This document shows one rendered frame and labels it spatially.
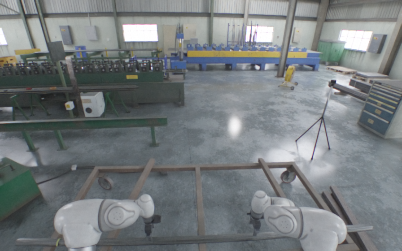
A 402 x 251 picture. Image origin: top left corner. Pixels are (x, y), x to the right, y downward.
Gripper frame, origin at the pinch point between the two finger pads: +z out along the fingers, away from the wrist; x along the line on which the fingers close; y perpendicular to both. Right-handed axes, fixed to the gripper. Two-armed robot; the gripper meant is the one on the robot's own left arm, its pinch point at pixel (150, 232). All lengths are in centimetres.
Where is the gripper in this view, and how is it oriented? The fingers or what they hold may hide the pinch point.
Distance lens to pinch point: 173.7
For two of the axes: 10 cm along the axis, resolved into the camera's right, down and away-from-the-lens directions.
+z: -0.1, 8.9, 4.6
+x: 0.6, 4.6, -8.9
